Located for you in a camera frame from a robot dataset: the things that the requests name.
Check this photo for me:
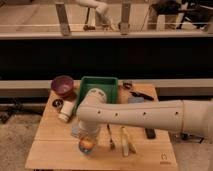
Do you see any black handled tool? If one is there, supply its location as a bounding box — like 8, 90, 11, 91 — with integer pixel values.
122, 82, 154, 101

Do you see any purple bowl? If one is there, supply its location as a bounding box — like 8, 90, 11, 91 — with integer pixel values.
51, 75, 74, 98

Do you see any black round lid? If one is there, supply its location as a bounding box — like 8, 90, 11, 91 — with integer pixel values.
52, 99, 63, 107

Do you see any orange apple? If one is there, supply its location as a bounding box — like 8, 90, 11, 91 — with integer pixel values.
80, 140, 94, 150

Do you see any black rectangular block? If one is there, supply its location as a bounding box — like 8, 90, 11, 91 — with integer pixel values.
145, 128, 156, 139

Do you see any grey blue sponge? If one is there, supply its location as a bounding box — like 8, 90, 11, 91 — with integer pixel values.
128, 97, 144, 104

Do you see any wooden table board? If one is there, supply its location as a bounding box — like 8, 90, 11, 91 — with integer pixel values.
24, 79, 179, 171

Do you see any clear plastic cup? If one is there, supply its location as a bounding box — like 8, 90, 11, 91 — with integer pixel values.
71, 124, 97, 155

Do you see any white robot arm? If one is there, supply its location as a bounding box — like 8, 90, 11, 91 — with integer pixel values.
76, 88, 213, 141

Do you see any metal fork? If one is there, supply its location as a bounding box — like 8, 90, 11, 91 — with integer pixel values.
107, 124, 116, 150

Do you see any green plastic tray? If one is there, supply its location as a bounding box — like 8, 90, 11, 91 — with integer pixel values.
73, 76, 118, 112

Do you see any yellow banana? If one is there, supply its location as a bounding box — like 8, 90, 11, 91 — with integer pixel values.
121, 127, 137, 157

